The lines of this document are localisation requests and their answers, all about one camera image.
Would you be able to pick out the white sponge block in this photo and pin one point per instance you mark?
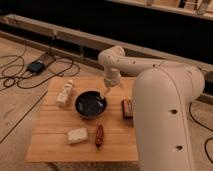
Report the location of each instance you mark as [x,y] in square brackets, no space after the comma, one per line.
[77,135]

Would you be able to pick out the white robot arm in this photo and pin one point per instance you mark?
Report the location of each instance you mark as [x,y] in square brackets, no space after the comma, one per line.
[161,93]

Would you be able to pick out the white plastic bottle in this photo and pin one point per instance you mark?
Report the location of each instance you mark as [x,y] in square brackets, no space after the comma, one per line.
[64,95]

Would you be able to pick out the dark ceramic bowl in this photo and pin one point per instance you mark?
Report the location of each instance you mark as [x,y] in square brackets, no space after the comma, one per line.
[90,104]

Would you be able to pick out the brown red snack wrapper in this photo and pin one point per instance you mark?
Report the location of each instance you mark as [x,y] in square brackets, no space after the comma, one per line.
[99,136]

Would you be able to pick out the wooden table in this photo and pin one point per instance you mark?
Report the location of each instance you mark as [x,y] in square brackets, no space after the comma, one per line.
[49,142]

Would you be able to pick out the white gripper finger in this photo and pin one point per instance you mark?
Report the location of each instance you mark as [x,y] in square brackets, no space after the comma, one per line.
[104,93]

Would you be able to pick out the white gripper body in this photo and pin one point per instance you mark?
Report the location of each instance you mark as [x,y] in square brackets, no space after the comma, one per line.
[111,77]

